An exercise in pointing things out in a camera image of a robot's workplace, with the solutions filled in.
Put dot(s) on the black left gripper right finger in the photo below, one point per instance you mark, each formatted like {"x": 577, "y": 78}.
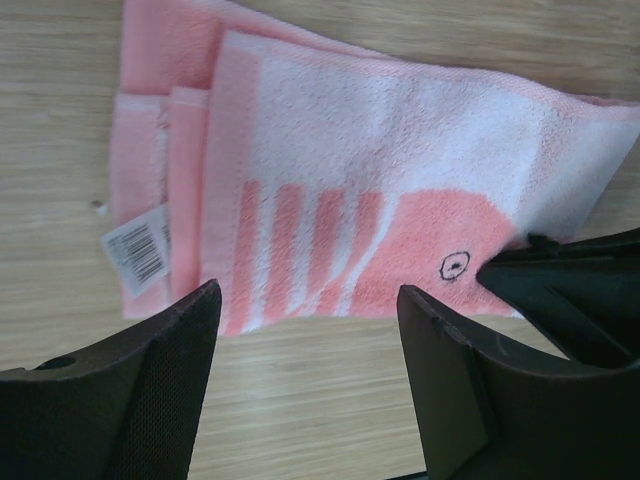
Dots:
{"x": 490, "y": 407}

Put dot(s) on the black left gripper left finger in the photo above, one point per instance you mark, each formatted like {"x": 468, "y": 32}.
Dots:
{"x": 126, "y": 407}

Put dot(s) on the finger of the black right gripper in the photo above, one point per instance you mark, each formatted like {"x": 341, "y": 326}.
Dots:
{"x": 583, "y": 296}

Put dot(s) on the small pink cloth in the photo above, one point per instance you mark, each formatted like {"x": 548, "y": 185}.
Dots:
{"x": 314, "y": 178}

